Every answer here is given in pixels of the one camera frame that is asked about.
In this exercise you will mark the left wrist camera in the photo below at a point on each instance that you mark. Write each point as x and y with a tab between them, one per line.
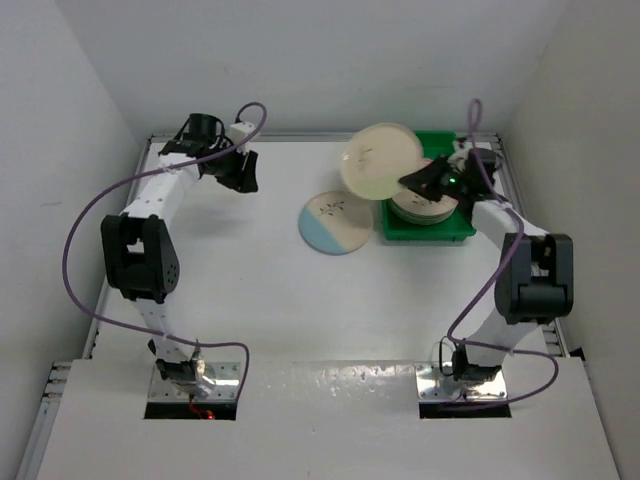
239	131

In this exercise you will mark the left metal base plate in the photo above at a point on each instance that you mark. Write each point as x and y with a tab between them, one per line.
218	383

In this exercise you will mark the pink cream plate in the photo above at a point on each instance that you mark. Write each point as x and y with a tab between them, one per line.
415	209

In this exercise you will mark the green plastic bin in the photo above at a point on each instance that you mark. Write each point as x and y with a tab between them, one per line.
454	229

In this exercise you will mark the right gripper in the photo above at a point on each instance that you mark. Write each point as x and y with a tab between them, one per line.
423	181

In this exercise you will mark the green cream plate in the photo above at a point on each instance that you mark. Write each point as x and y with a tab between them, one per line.
375	158

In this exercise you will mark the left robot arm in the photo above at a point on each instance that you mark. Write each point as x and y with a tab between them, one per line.
140	259

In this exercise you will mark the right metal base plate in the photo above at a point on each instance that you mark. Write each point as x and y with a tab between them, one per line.
435	388

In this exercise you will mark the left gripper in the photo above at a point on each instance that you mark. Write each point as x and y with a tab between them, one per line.
243	181

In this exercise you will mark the metal base plate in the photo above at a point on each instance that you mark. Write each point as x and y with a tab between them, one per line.
435	388
218	383

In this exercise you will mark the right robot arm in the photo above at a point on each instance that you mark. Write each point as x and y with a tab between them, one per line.
533	283

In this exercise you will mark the blue cream plate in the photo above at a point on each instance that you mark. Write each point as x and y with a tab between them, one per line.
422	220
336	222

